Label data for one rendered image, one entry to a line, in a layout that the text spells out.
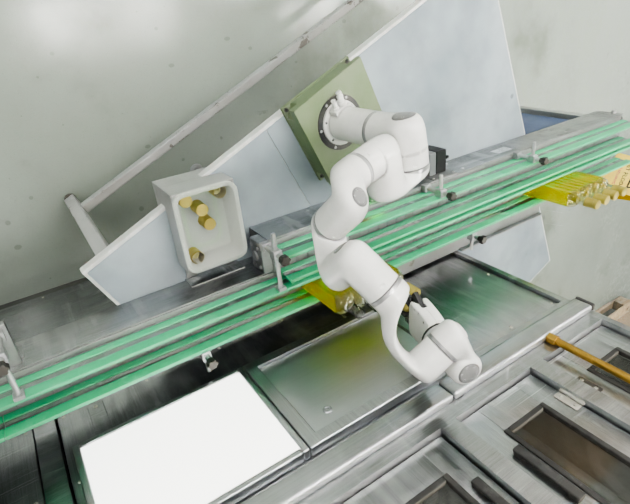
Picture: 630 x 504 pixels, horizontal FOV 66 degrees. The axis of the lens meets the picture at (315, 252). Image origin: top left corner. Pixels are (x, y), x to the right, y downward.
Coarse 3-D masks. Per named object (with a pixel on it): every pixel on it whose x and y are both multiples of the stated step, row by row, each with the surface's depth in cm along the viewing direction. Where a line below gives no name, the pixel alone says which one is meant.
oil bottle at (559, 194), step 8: (544, 184) 184; (552, 184) 183; (528, 192) 189; (536, 192) 186; (544, 192) 183; (552, 192) 180; (560, 192) 178; (568, 192) 175; (576, 192) 175; (552, 200) 181; (560, 200) 179; (568, 200) 176; (576, 200) 175; (584, 200) 172; (592, 200) 170
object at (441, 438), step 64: (448, 256) 180; (320, 320) 152; (512, 320) 143; (576, 320) 139; (192, 384) 131; (448, 384) 118; (512, 384) 122; (576, 384) 117; (0, 448) 118; (64, 448) 116; (384, 448) 106; (448, 448) 107; (512, 448) 105; (576, 448) 104
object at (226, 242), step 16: (192, 192) 121; (208, 192) 131; (176, 208) 120; (208, 208) 132; (224, 208) 135; (240, 208) 130; (192, 224) 131; (224, 224) 136; (240, 224) 131; (192, 240) 133; (208, 240) 135; (224, 240) 138; (240, 240) 134; (208, 256) 134; (224, 256) 134; (240, 256) 135
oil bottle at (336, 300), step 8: (320, 280) 136; (304, 288) 142; (312, 288) 138; (320, 288) 133; (328, 288) 132; (320, 296) 135; (328, 296) 131; (336, 296) 128; (344, 296) 128; (352, 296) 129; (328, 304) 132; (336, 304) 129; (344, 304) 128; (336, 312) 130; (344, 312) 129
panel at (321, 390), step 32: (352, 320) 144; (288, 352) 134; (320, 352) 133; (352, 352) 132; (384, 352) 130; (256, 384) 124; (288, 384) 123; (320, 384) 122; (352, 384) 121; (384, 384) 120; (416, 384) 118; (288, 416) 113; (320, 416) 113; (352, 416) 111; (320, 448) 106; (256, 480) 98
